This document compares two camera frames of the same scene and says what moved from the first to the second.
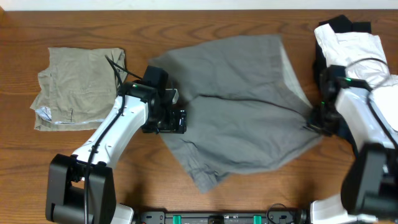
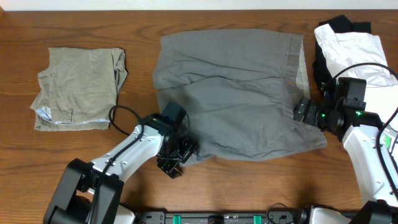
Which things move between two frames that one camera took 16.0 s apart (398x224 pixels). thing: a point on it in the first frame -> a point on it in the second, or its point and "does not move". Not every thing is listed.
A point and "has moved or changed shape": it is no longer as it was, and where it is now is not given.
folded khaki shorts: x=78 y=88 does not move
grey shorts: x=247 y=107 has moved or changed shape
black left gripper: x=175 y=121 -> x=175 y=156
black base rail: x=271 y=217 does not move
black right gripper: x=313 y=122 -> x=301 y=107
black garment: x=339 y=24 does not move
